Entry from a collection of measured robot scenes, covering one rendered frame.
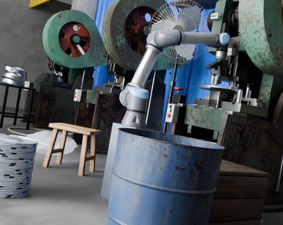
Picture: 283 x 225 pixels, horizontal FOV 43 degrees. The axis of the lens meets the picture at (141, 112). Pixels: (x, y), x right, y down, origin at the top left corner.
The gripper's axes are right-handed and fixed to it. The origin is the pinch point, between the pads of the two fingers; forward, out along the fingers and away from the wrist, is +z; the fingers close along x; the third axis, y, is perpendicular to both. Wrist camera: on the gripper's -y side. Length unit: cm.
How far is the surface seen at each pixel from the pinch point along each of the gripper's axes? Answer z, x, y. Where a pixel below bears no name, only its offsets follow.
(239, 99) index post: 6.9, -19.0, 6.7
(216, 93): 5.0, -2.2, 2.4
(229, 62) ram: -19.0, -0.1, 11.8
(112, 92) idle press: 14, 156, 9
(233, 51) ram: -27.3, -2.0, 11.7
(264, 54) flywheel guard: -20.4, -40.9, -4.2
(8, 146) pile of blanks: 54, 3, -130
